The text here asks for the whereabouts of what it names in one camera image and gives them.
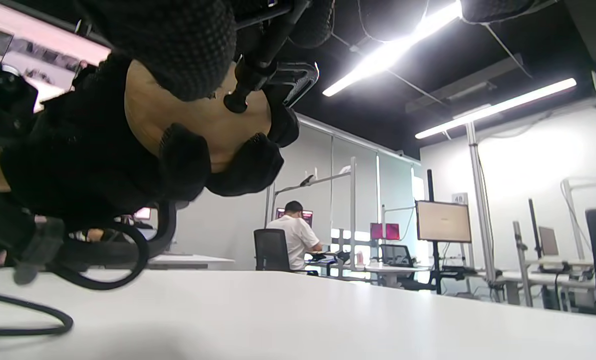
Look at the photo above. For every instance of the person's right hand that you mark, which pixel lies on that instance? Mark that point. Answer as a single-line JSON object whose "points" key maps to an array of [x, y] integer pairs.
{"points": [[178, 45]]}

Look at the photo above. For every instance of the person's left hand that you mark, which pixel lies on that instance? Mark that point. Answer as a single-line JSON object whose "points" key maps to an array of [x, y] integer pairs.
{"points": [[78, 160]]}

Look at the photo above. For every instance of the round wooden disc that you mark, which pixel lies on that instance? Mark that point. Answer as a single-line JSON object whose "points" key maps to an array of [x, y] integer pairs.
{"points": [[198, 122]]}

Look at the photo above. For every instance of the black metal clamp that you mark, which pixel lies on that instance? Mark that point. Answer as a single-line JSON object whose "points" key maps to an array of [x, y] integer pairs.
{"points": [[258, 70]]}

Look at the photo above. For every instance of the black office chair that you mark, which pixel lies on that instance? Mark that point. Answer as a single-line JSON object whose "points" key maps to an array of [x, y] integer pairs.
{"points": [[272, 250]]}

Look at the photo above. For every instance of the monitor with dark screen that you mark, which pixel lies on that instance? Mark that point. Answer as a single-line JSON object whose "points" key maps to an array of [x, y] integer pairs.
{"points": [[306, 216]]}

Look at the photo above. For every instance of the long ceiling light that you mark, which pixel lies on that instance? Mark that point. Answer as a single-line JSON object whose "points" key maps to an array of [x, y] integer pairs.
{"points": [[497, 107], [392, 50]]}

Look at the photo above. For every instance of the pink screen monitor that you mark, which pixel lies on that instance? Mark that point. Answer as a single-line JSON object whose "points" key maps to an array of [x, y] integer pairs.
{"points": [[377, 231], [392, 231]]}

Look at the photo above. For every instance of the monitor with beige screen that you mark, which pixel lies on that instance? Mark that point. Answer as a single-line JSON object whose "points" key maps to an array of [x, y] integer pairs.
{"points": [[442, 221]]}

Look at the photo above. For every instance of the aluminium frame post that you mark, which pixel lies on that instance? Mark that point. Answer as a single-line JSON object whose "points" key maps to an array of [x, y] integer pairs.
{"points": [[480, 200]]}

